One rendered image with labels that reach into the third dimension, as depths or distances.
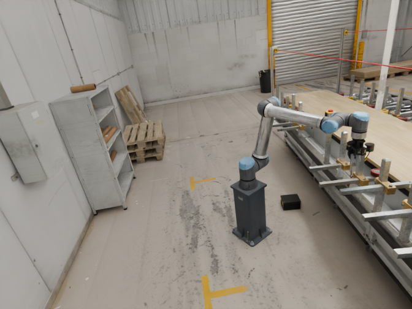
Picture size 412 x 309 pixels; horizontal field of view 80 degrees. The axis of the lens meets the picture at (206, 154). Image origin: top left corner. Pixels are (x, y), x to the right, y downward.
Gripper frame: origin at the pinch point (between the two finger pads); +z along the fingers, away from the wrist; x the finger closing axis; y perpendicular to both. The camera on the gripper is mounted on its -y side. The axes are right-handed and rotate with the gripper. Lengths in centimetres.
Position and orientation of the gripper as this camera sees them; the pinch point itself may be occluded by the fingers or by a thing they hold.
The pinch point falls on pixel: (353, 162)
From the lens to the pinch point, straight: 205.0
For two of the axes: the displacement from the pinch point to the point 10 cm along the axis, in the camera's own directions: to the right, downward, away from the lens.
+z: 1.4, 9.0, 4.2
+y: 0.0, 4.2, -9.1
